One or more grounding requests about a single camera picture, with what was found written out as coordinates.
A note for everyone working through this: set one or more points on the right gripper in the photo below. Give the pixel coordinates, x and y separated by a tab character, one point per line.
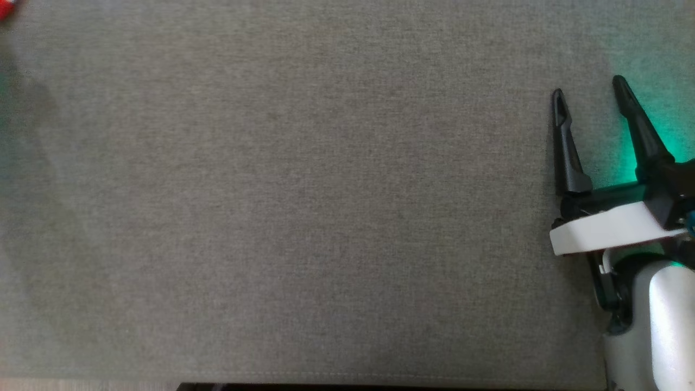
613	228

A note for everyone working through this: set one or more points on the red garment with white trim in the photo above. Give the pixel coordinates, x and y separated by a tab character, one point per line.
4	8

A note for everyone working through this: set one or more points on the grey fabric sofa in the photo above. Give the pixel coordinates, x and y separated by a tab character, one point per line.
298	206

